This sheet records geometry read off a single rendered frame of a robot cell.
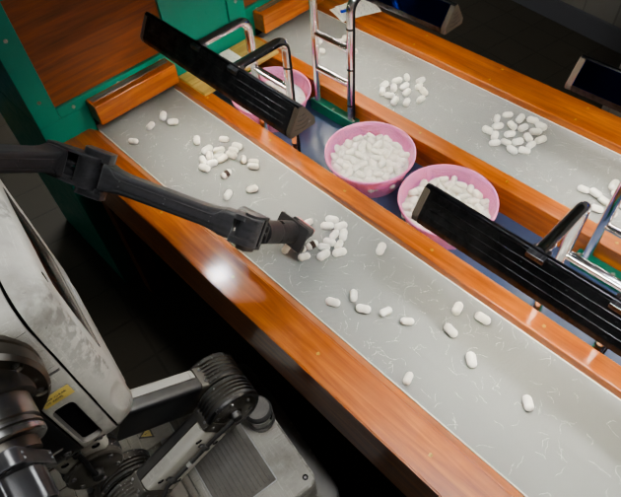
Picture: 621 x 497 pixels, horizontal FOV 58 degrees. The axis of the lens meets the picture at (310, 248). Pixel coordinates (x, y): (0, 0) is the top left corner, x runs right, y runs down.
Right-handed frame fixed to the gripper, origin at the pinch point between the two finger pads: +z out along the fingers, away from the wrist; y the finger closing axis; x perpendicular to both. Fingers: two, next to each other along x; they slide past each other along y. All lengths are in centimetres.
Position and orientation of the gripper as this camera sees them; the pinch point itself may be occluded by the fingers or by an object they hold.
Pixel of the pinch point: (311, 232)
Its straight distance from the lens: 145.7
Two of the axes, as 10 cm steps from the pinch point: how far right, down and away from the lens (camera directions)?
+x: -4.2, 8.4, 3.4
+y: -6.9, -5.4, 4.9
